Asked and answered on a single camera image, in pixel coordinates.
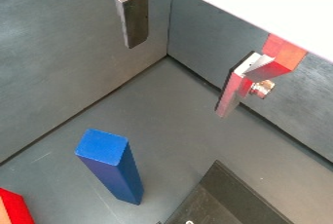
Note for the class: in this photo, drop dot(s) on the blue rectangular block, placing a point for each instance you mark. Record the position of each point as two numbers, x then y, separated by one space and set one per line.
106 154

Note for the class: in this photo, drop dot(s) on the red shape sorting board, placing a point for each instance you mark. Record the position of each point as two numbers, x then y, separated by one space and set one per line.
13 210

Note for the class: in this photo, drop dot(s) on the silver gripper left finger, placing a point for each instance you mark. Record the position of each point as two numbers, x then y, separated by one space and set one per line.
134 20

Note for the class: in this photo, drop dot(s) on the black curved holder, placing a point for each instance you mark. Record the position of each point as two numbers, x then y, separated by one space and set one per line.
223 200

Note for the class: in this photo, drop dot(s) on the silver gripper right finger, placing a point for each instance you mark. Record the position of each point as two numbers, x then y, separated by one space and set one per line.
249 77

